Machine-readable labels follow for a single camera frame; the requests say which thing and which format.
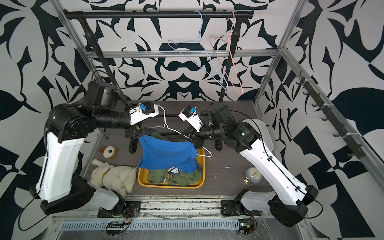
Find white wire hanger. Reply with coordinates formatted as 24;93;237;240
151;104;213;158

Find blue tank top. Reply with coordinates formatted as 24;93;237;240
138;136;198;173

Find dark green printed tank top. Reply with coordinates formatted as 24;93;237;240
138;132;204;187

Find blue wire hanger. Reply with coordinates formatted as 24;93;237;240
167;10;229;90

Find pink wire hanger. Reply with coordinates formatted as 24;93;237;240
209;11;244;96

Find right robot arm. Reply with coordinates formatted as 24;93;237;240
179;103;319;227

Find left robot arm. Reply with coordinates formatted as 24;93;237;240
30;81;159;215

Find brown white round toy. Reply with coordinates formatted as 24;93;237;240
99;146;119;160

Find yellow plastic tray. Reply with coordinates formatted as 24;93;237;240
138;149;206;189

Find white plush dog toy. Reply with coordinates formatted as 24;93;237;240
90;159;138;197

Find white plastic bin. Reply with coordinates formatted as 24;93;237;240
242;119;274;151

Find small round alarm clock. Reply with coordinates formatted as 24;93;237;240
243;167;263;186

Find black clothes rack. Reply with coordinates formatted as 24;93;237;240
64;10;261;153

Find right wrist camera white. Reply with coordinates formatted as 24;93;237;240
179;105;204;133

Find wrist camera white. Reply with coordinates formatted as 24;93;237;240
129;102;159;126
179;105;204;133

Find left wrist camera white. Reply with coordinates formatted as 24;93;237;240
129;102;159;126

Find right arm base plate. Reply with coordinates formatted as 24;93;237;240
221;200;255;217

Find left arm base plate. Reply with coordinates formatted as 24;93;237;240
97;201;142;219

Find left electronics board with wires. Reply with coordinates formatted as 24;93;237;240
105;217;132;237

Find electronics board with wires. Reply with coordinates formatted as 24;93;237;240
239;218;257;236
105;217;132;237

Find right electronics board with wires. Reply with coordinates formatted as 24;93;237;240
239;218;257;236

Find black wall hook rail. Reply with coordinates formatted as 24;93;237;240
297;72;367;159

